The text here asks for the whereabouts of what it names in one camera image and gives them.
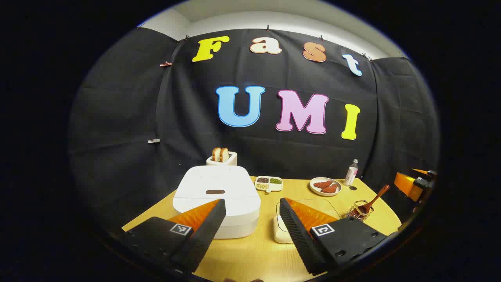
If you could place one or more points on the clear glass dish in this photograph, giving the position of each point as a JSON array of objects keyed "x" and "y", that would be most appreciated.
[{"x": 328, "y": 203}]

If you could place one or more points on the brown wooden spoon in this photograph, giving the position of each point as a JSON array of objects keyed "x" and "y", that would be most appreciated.
[{"x": 377, "y": 196}]

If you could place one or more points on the toasted bread slice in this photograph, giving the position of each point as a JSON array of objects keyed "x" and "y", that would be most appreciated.
[
  {"x": 224, "y": 155},
  {"x": 216, "y": 154}
]

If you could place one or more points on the brown meat piece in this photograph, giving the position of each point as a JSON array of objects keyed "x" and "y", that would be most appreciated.
[
  {"x": 330, "y": 189},
  {"x": 323, "y": 184}
]

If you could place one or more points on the white divided bean dish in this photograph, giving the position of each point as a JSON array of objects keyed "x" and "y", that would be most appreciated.
[{"x": 268, "y": 185}]

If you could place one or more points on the white toaster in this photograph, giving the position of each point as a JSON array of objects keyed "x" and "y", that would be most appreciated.
[{"x": 231, "y": 159}]

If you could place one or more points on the white rice cooker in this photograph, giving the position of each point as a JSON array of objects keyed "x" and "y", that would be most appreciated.
[{"x": 219, "y": 180}]

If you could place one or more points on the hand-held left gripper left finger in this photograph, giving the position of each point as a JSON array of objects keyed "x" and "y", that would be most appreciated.
[{"x": 203, "y": 235}]

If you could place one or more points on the clear bottle pink label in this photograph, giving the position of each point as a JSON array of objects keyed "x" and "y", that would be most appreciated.
[{"x": 351, "y": 174}]

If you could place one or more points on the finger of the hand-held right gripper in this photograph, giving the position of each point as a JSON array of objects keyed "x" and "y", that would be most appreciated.
[
  {"x": 424, "y": 174},
  {"x": 405, "y": 186}
]

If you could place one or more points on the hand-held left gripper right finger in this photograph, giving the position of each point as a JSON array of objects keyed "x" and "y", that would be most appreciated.
[{"x": 301, "y": 239}]

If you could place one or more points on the round white plate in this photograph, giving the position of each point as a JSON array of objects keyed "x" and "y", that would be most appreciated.
[{"x": 318, "y": 191}]

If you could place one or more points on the white rice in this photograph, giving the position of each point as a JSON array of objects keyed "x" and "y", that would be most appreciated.
[{"x": 280, "y": 231}]

